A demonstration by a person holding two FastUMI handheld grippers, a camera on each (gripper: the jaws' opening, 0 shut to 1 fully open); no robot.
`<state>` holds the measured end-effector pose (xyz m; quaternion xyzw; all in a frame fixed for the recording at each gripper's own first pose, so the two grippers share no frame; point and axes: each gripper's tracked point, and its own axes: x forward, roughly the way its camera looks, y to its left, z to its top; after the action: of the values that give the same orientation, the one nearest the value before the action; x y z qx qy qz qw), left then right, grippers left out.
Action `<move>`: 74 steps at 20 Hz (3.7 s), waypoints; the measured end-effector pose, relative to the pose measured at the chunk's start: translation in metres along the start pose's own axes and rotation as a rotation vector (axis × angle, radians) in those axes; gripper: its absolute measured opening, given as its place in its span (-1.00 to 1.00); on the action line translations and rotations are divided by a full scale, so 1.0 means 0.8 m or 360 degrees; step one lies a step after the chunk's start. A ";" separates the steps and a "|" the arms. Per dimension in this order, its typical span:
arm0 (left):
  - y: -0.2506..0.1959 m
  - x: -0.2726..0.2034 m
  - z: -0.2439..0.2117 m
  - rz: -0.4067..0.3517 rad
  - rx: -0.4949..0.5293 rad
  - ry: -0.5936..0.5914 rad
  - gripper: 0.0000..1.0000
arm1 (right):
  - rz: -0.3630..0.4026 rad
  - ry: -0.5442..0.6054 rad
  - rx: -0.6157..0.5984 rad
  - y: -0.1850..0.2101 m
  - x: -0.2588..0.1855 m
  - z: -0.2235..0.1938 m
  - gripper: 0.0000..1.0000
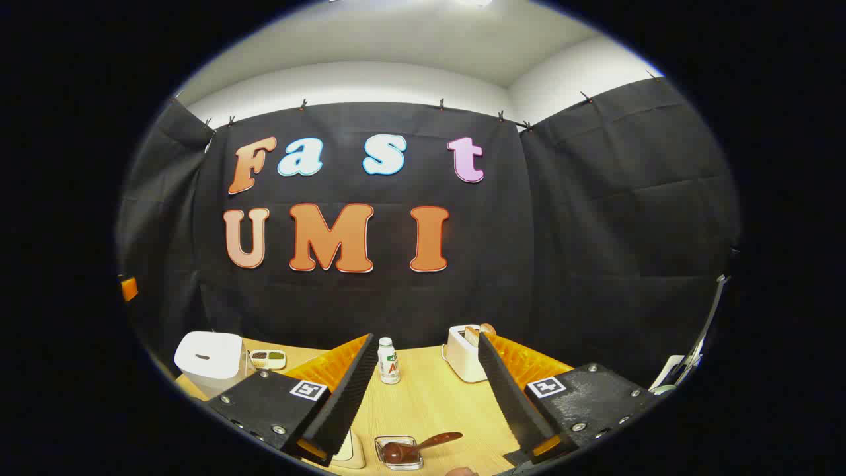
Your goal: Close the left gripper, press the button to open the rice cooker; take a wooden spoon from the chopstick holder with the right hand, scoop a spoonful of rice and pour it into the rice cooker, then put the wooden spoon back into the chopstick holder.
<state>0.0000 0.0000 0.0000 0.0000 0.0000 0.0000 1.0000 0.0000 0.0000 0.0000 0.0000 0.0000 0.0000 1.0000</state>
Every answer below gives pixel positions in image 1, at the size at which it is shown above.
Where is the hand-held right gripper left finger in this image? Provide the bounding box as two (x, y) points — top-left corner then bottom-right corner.
(205, 334), (379, 463)

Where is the brown wooden spoon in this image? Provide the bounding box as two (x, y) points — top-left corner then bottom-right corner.
(383, 432), (463, 465)

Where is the white rice cooker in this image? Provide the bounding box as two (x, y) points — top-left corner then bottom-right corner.
(174, 331), (256, 398)

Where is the white drink bottle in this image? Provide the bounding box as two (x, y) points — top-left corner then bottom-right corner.
(377, 337), (401, 385)

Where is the white toaster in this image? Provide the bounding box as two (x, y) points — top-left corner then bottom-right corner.
(442, 324), (493, 383)

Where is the clear plastic rice box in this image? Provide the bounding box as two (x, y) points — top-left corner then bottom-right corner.
(330, 430), (365, 469)

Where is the black backdrop cloth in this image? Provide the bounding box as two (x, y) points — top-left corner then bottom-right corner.
(116, 76), (741, 391)

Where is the metal wire chopstick holder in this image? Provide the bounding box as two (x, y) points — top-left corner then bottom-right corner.
(375, 435), (424, 471)

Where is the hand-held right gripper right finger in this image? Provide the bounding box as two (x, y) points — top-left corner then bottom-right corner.
(477, 331), (662, 465)

